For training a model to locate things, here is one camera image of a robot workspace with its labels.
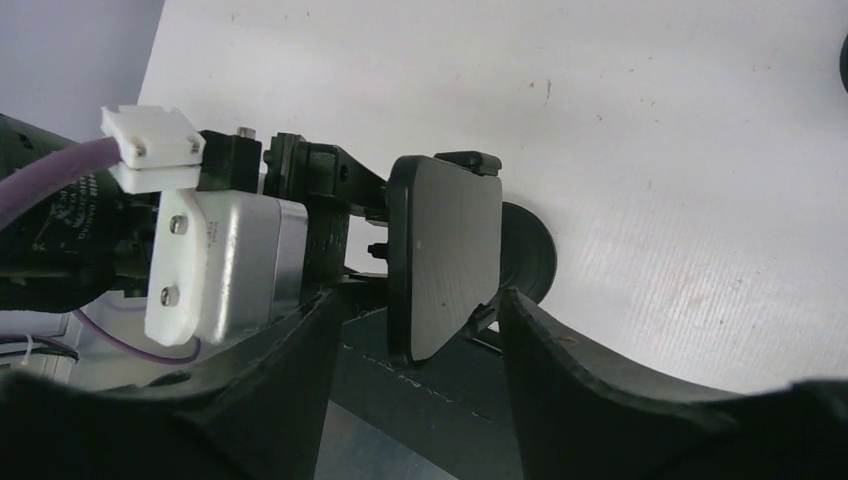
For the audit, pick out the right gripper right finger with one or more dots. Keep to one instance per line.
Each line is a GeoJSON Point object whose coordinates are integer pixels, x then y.
{"type": "Point", "coordinates": [583, 411]}

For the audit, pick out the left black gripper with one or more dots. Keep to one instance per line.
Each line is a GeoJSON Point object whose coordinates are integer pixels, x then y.
{"type": "Point", "coordinates": [328, 181]}

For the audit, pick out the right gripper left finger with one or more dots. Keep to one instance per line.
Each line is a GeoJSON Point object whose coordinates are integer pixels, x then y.
{"type": "Point", "coordinates": [253, 411]}

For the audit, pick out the black phone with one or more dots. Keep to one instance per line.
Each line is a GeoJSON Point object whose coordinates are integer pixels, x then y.
{"type": "Point", "coordinates": [444, 247]}

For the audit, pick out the black round-base phone stand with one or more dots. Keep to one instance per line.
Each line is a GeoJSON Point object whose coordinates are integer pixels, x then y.
{"type": "Point", "coordinates": [528, 259]}

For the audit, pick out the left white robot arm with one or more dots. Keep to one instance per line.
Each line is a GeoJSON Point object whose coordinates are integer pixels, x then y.
{"type": "Point", "coordinates": [89, 238]}

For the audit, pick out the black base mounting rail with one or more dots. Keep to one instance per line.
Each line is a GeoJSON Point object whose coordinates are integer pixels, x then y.
{"type": "Point", "coordinates": [449, 419]}

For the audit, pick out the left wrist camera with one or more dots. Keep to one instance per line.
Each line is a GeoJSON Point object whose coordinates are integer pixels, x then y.
{"type": "Point", "coordinates": [226, 259]}

